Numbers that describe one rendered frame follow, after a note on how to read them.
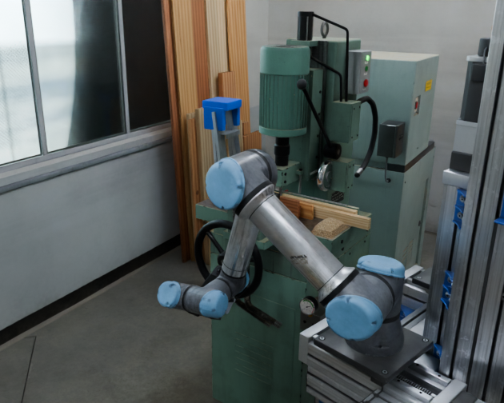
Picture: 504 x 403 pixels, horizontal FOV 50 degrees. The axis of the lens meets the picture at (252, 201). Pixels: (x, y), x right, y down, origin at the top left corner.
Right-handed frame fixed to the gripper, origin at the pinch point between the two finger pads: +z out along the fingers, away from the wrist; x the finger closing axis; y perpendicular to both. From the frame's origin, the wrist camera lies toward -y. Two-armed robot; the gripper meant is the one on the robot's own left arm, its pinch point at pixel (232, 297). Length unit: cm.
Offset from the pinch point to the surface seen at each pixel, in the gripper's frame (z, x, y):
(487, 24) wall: 190, 10, -207
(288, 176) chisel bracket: 18, -3, -48
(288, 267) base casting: 18.6, 7.5, -15.2
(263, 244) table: 4.7, 2.7, -20.2
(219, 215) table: 12.2, -23.8, -26.3
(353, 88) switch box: 26, 8, -88
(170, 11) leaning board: 60, -136, -138
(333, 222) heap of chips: 15.4, 20.6, -34.6
